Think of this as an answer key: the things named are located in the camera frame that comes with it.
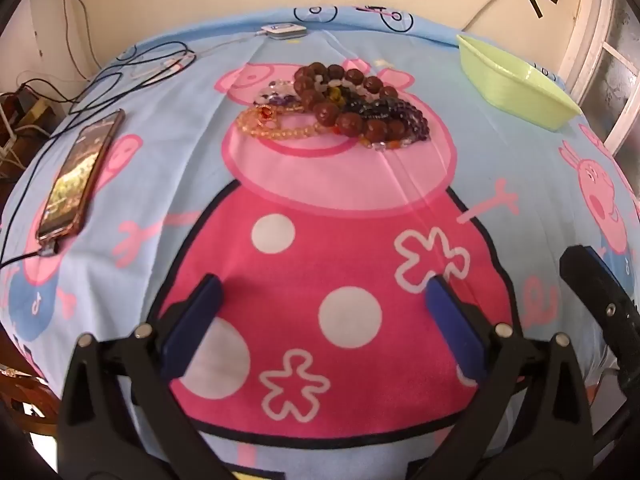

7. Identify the thin dark wall wire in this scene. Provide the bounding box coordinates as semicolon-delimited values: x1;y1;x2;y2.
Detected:
50;0;103;81

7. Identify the brown side furniture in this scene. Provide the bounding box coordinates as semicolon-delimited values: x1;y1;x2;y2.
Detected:
0;91;53;183

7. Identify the smartphone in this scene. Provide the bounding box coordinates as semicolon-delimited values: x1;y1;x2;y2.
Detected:
37;109;126;242

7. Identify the cartoon pig printed blanket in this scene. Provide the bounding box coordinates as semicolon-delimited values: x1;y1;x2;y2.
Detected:
0;5;640;480

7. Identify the clear white bead bracelet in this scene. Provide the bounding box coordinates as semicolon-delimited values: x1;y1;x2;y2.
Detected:
255;80;301;108

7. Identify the white wall cable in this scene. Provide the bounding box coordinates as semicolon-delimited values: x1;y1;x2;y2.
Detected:
461;0;516;33

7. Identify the black cable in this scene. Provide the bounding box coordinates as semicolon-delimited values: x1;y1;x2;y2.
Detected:
0;42;197;273

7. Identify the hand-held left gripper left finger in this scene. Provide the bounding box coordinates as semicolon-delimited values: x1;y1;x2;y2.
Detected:
57;274;236;480

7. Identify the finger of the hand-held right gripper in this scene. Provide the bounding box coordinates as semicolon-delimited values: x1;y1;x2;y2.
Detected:
559;244;640;397

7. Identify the white window frame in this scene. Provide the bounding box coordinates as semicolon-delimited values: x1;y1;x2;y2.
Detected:
560;0;640;156

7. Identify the black bead bracelet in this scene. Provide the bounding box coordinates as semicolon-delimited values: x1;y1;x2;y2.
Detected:
345;100;392;121

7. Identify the wooden chair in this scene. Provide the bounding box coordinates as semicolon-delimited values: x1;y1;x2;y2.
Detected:
0;350;61;436

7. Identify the orange and white bead bracelet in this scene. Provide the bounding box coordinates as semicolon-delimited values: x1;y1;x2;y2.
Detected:
367;137;416;152

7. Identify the small white charging device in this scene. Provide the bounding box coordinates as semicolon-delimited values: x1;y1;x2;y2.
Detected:
260;22;307;40

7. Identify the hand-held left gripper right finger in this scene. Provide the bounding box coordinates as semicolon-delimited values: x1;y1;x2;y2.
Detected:
425;275;595;480

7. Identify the light green plastic bowl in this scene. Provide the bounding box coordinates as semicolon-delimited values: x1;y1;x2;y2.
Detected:
456;34;583;132

